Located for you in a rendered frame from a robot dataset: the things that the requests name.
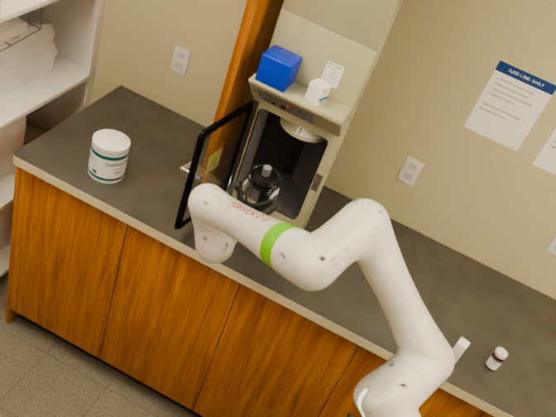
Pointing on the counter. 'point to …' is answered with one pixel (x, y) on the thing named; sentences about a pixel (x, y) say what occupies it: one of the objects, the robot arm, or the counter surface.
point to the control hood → (337, 120)
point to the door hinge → (243, 143)
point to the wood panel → (248, 53)
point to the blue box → (278, 68)
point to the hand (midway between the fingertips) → (261, 188)
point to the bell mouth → (300, 131)
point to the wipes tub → (108, 155)
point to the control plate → (285, 107)
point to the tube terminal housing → (352, 63)
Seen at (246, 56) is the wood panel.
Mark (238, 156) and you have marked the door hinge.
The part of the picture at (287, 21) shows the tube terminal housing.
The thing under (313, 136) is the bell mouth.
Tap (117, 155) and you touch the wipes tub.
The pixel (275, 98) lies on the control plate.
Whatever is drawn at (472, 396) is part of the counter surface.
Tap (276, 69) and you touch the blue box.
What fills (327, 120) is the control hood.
